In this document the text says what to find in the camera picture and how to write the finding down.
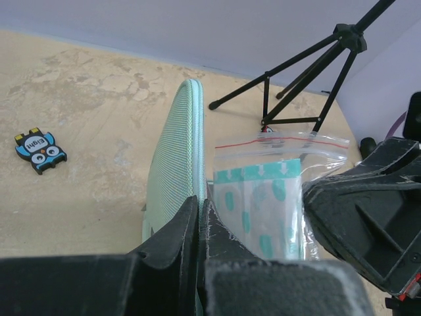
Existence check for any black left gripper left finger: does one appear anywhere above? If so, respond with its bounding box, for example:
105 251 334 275
1 197 199 315

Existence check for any black music stand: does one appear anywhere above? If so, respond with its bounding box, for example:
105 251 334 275
209 0 395 134

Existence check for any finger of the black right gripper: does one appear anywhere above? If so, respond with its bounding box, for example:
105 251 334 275
303 138 420 295

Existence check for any zip bag with plasters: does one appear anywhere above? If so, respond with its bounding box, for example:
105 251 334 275
212 131 349 261

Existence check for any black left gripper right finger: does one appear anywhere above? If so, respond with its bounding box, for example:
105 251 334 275
203 199 374 315

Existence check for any mint green medicine case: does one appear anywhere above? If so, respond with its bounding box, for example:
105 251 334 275
140 78 211 316

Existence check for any red owl toy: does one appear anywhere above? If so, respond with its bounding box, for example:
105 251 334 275
260 125 275 136

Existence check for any blue owl toy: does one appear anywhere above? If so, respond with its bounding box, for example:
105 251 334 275
14 127 68 175

